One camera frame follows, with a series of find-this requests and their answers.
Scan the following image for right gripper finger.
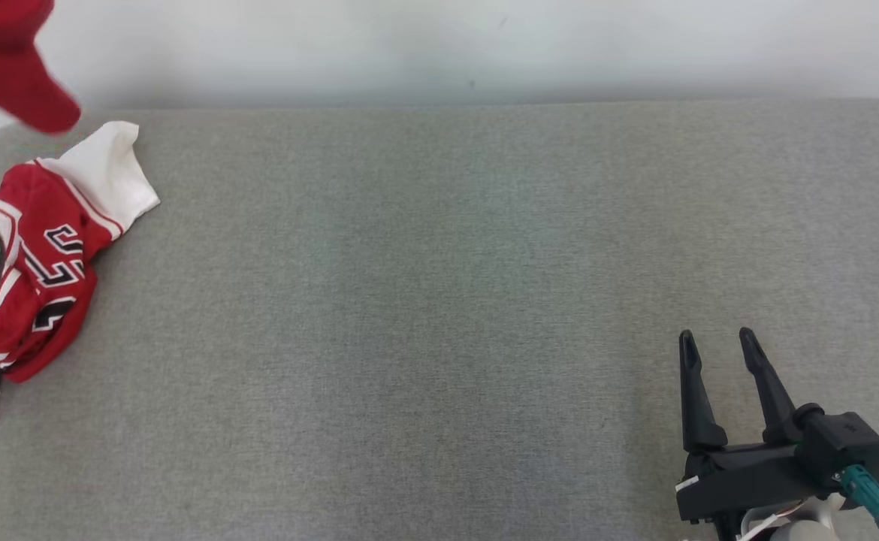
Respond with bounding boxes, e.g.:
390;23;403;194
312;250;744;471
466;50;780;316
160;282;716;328
739;328;800;445
679;329;728;453

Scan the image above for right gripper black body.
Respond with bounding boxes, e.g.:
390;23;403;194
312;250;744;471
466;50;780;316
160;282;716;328
676;442;842;527

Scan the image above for red jersey with number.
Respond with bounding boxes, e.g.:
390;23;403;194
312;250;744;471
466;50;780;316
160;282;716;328
0;122;161;450

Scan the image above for red shorts with white stripe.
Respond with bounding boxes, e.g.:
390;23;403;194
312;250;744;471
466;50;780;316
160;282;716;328
0;0;81;134

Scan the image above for grey fabric sofa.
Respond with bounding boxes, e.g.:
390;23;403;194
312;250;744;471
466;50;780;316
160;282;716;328
0;98;879;541

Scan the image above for teal connector cable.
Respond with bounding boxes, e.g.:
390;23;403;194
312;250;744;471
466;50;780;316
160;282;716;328
836;464;879;538

